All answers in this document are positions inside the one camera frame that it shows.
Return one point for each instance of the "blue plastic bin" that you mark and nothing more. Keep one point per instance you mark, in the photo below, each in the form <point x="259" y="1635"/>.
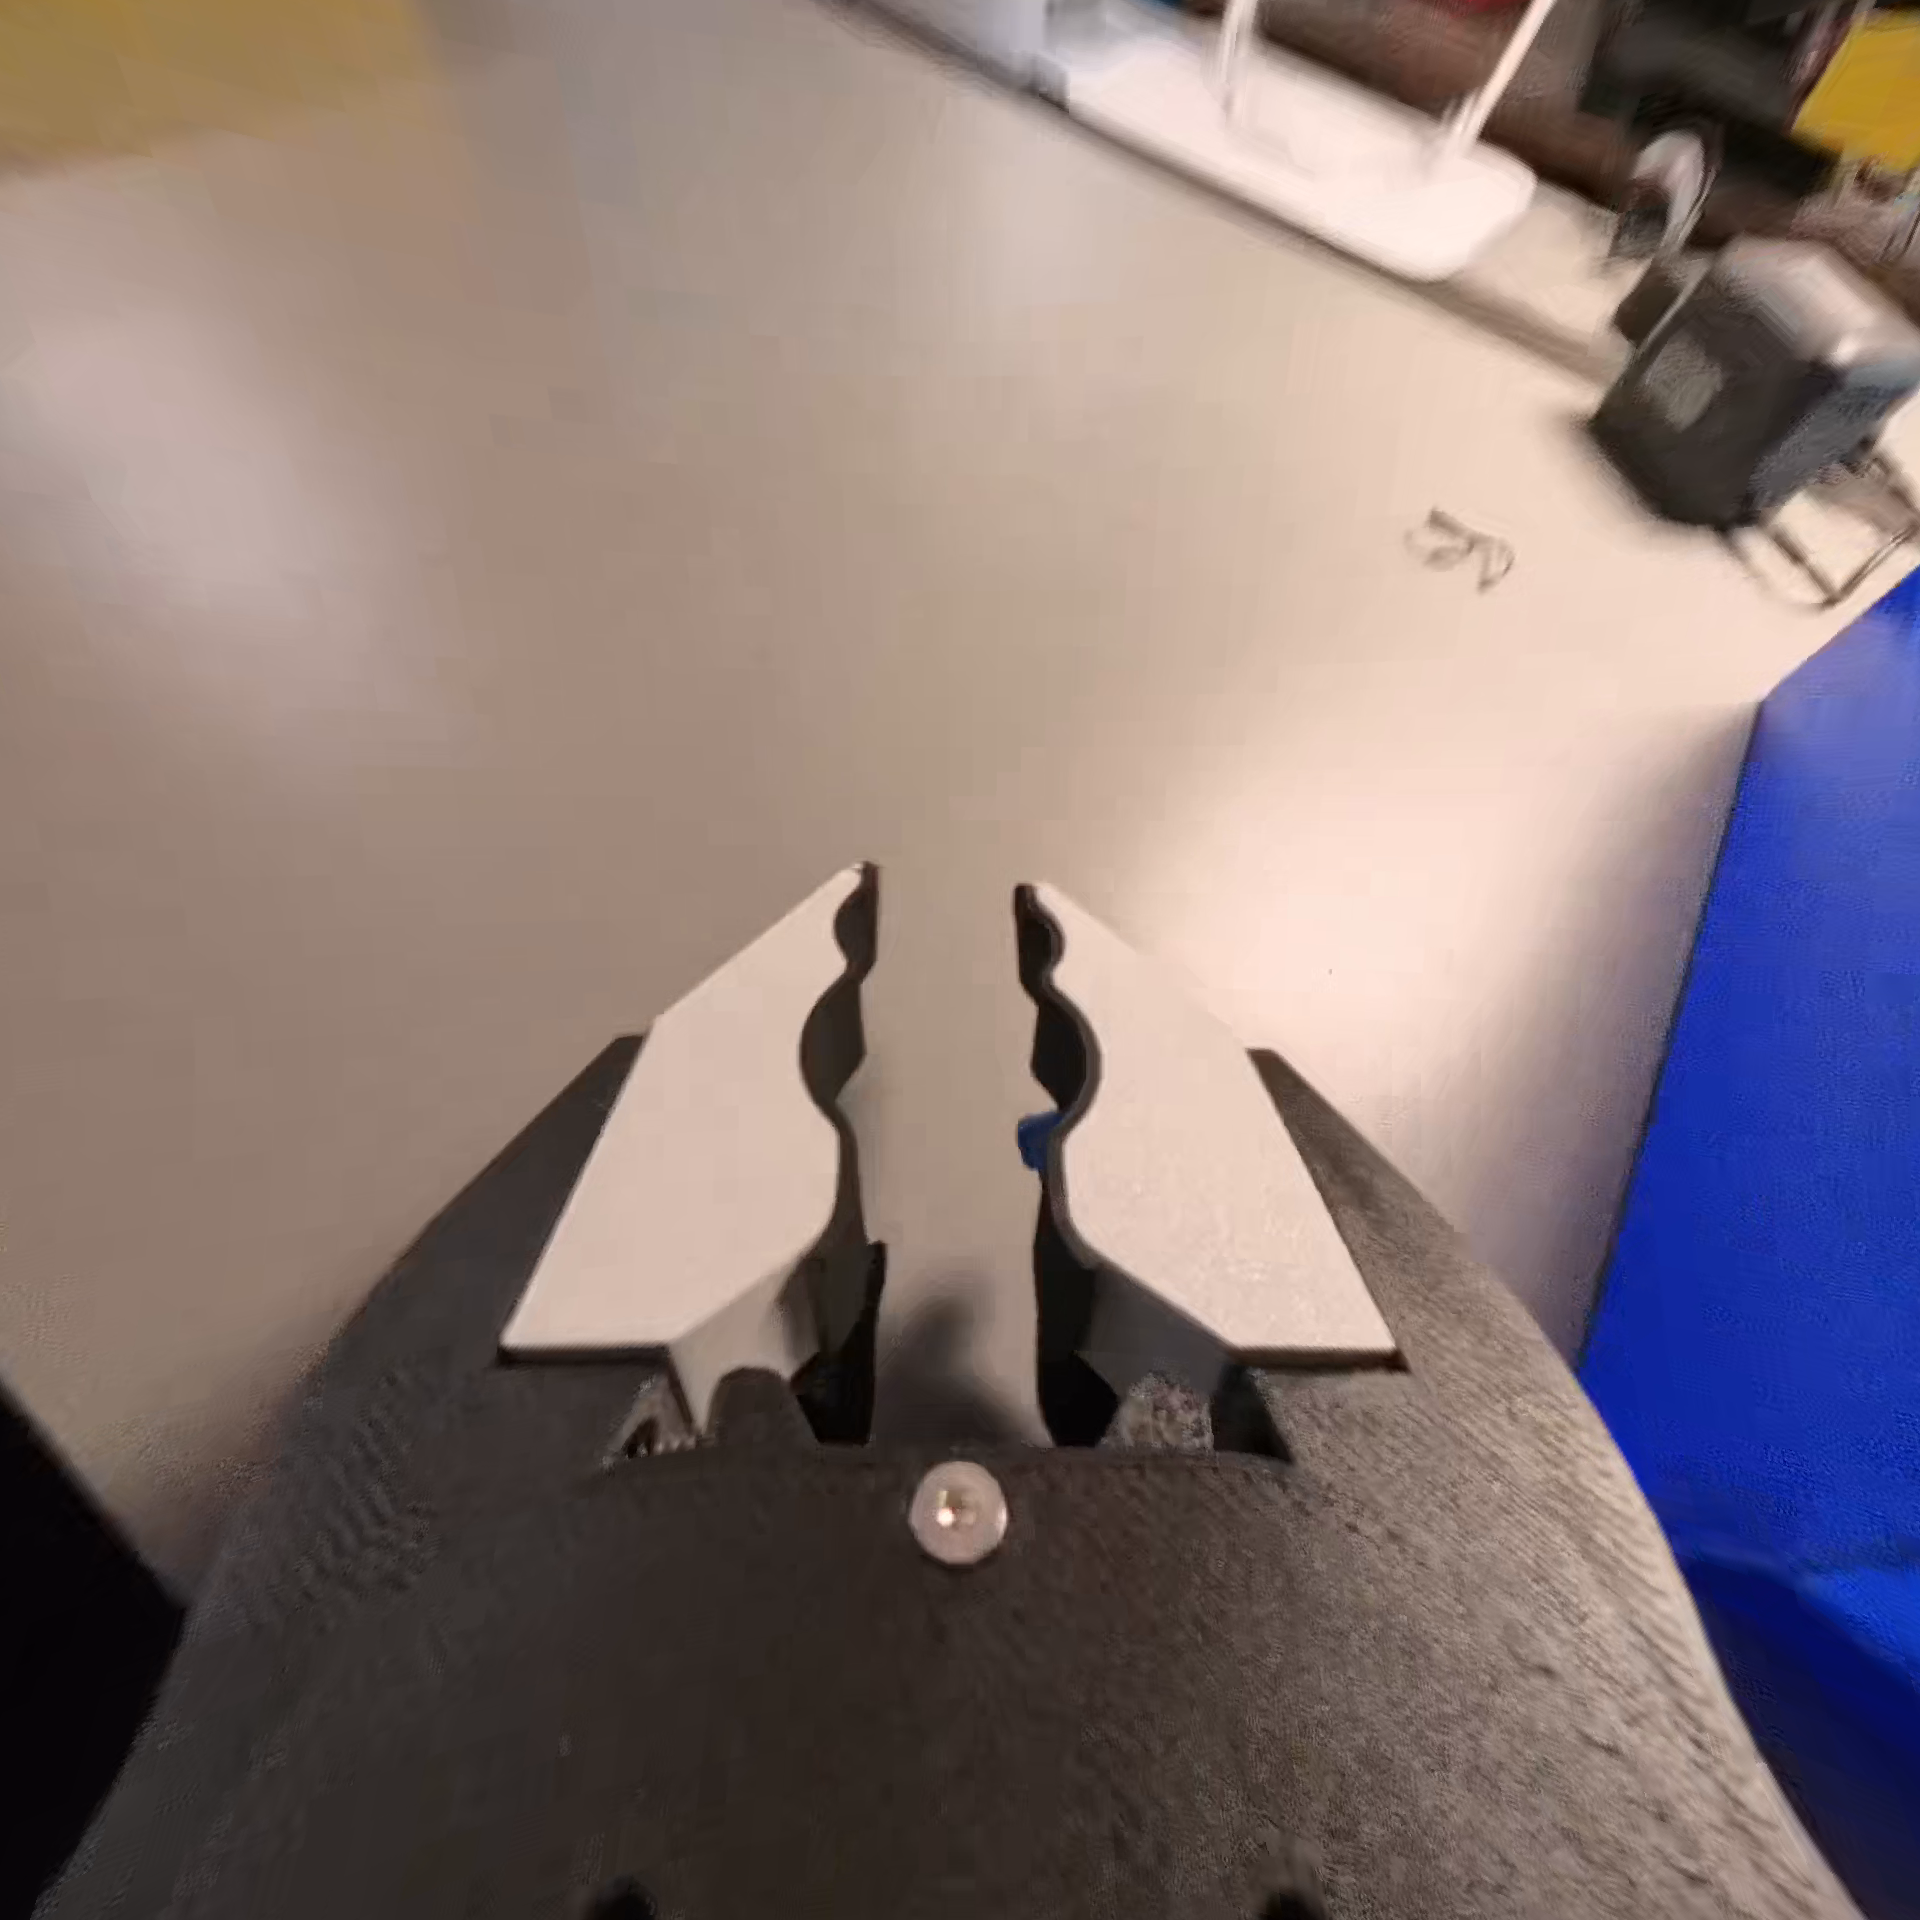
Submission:
<point x="1786" y="1201"/>

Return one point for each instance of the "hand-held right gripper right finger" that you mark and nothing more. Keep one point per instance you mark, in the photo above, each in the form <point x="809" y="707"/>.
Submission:
<point x="1216" y="1213"/>

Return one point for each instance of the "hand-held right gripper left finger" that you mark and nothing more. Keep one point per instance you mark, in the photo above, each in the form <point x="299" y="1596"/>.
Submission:
<point x="693" y="1201"/>

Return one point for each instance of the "black flat box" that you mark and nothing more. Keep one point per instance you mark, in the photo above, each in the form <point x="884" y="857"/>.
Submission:
<point x="1657" y="300"/>

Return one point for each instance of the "grey power station with display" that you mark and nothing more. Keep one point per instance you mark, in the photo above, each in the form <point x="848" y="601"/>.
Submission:
<point x="1727" y="390"/>

